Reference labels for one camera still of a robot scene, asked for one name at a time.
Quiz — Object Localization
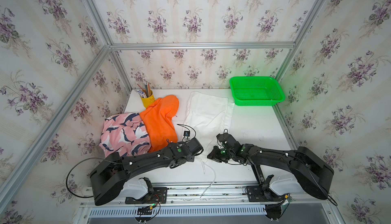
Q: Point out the orange cloth garment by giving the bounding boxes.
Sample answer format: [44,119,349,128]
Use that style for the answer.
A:
[140,95,179,153]

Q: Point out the pink shark print garment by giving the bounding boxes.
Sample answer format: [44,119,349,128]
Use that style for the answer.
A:
[99,113,151,157]

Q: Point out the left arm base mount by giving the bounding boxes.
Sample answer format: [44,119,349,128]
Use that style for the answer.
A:
[121,177,168,204]

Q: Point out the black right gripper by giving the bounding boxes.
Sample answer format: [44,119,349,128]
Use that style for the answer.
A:
[204,146,234,162]

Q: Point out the white shorts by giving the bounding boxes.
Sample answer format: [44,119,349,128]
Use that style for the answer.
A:
[178,89,234,201]

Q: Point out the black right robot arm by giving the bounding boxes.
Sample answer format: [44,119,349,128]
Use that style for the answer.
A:
[207,132,334,202]

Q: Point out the aluminium rail frame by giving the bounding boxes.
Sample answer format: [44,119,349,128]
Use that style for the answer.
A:
[72,183,345,224]

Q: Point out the yellow pencil cup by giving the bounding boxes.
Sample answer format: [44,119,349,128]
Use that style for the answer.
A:
[141,92,155,109]

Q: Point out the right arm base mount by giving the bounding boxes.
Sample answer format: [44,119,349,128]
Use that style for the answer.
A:
[244,165,290,203]

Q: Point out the green plastic basket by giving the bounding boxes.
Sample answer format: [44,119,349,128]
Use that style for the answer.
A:
[229,76,286,107]

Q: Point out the colored pencils bundle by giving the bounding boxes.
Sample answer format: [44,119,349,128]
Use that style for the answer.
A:
[136,81,152,98]

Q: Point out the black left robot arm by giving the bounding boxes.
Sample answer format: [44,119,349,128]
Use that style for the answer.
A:
[89,137,204,206]

